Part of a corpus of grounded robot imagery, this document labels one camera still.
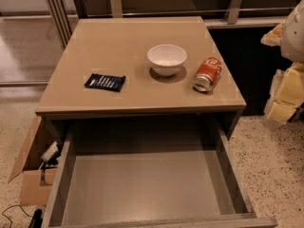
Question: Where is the brown cardboard box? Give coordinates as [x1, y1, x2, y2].
[8, 117, 56, 206]

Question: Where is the orange soda can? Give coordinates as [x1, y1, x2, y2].
[193, 57, 222, 92]

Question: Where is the grey metal shelf frame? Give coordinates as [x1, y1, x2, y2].
[46, 0, 300, 46]

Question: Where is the beige cabinet with top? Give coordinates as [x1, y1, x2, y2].
[36, 17, 246, 134]

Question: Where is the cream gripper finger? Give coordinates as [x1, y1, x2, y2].
[264, 102, 295, 124]

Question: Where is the white bottle in box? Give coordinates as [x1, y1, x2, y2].
[41, 142, 60, 162]

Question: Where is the white ceramic bowl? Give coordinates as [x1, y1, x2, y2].
[147, 45, 187, 77]

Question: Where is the black cable on floor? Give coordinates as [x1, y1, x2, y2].
[1, 204, 33, 228]

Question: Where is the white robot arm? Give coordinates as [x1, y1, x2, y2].
[261, 0, 304, 124]

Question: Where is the black device on floor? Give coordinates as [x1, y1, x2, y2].
[28, 209, 42, 228]

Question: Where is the open grey top drawer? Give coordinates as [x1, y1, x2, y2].
[42, 114, 277, 228]

